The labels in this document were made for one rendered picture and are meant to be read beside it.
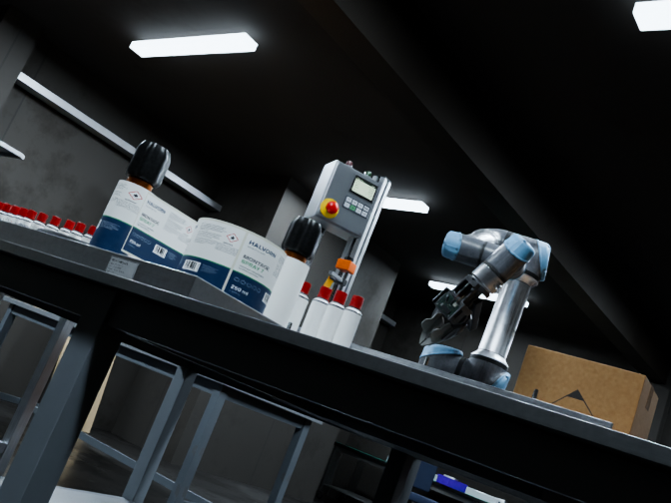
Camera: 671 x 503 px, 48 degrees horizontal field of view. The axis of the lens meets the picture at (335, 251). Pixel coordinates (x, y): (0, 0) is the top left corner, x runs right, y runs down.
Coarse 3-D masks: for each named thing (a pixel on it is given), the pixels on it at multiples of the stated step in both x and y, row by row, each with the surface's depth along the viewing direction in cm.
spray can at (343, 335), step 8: (352, 296) 204; (360, 296) 203; (352, 304) 203; (360, 304) 203; (344, 312) 202; (352, 312) 201; (344, 320) 201; (352, 320) 201; (336, 328) 202; (344, 328) 200; (352, 328) 201; (336, 336) 200; (344, 336) 200; (352, 336) 201; (344, 344) 200
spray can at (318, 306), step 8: (328, 288) 208; (320, 296) 208; (328, 296) 208; (312, 304) 207; (320, 304) 206; (312, 312) 206; (320, 312) 206; (312, 320) 205; (320, 320) 206; (304, 328) 205; (312, 328) 205
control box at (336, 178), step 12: (324, 168) 233; (336, 168) 225; (348, 168) 226; (324, 180) 228; (336, 180) 225; (348, 180) 226; (372, 180) 230; (324, 192) 223; (336, 192) 224; (348, 192) 226; (312, 204) 228; (324, 204) 222; (372, 204) 229; (312, 216) 223; (324, 216) 222; (336, 216) 224; (348, 216) 225; (324, 228) 231; (336, 228) 225; (348, 228) 225; (360, 228) 227
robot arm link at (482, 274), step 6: (480, 264) 186; (474, 270) 186; (480, 270) 184; (486, 270) 183; (474, 276) 185; (480, 276) 184; (486, 276) 183; (492, 276) 183; (480, 282) 184; (486, 282) 183; (492, 282) 183; (498, 282) 184; (486, 288) 184; (492, 288) 184; (498, 288) 184
